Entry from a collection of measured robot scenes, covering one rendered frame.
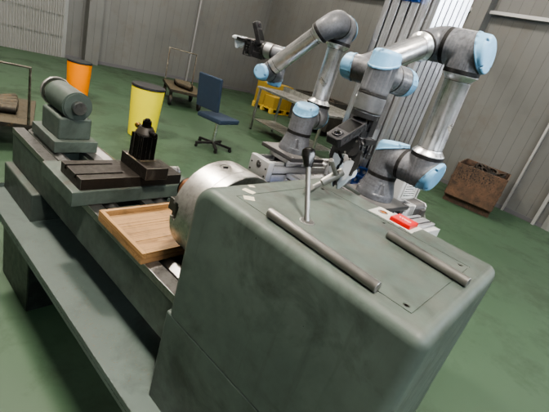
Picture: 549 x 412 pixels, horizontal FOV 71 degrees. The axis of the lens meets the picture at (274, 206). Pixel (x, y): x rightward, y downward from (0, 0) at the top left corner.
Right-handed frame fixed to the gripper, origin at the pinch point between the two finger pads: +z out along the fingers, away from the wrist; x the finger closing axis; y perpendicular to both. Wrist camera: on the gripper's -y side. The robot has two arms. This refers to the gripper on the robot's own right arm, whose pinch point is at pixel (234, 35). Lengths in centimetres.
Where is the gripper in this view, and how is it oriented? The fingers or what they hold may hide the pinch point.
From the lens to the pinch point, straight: 221.6
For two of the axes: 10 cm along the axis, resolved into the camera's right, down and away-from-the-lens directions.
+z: -8.5, -4.0, 3.4
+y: -2.1, 8.5, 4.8
